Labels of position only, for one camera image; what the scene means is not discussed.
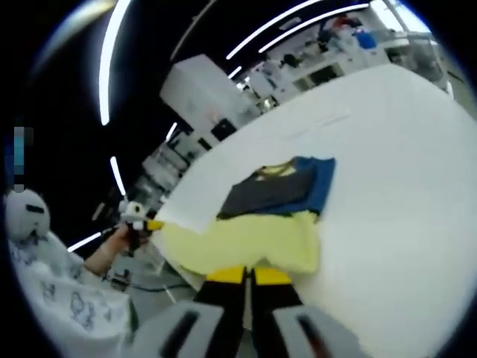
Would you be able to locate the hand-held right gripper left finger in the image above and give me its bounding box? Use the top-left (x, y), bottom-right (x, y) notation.
top-left (131, 264), bottom-right (250, 358)

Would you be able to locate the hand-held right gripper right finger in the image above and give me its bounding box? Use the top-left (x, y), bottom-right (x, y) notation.
top-left (249, 266), bottom-right (361, 358)

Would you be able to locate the yellow blue black garment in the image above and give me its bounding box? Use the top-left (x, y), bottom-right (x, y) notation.
top-left (162, 156), bottom-right (337, 284)

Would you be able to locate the person's left hand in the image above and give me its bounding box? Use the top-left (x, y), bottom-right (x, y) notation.
top-left (110, 226), bottom-right (131, 256)

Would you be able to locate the person's white printed shirt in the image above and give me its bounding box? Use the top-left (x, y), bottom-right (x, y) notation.
top-left (9, 230), bottom-right (132, 348)

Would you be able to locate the white worn chest device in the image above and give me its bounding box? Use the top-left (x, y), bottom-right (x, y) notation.
top-left (5, 189), bottom-right (51, 242)

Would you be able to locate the black chair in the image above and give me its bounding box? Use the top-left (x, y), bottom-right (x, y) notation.
top-left (210, 118), bottom-right (238, 141)

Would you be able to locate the white square pillar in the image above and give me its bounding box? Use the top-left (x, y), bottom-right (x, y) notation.
top-left (159, 54), bottom-right (254, 131)

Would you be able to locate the white cabinet row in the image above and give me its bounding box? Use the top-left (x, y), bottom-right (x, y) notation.
top-left (290, 48), bottom-right (388, 91)

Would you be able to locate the blue storage box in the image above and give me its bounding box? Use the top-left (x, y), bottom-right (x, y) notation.
top-left (356, 31), bottom-right (376, 50)

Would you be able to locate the black floor cable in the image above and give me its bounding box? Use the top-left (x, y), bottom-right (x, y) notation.
top-left (130, 282), bottom-right (189, 295)

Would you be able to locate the white table cable cover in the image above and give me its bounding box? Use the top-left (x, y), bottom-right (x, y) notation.
top-left (290, 107), bottom-right (353, 137)

